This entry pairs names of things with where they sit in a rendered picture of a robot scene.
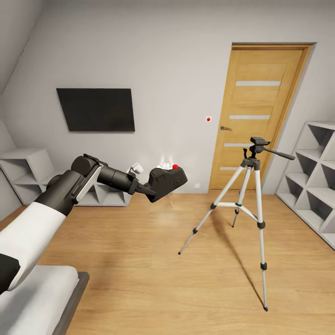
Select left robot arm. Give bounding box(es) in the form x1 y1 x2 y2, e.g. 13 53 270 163
0 154 157 295

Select camera tripod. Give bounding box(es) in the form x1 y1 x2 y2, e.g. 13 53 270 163
178 137 295 312

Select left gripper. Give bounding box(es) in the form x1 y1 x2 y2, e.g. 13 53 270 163
109 170 157 196

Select digital camera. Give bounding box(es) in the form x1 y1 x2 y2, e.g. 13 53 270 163
143 164 188 203

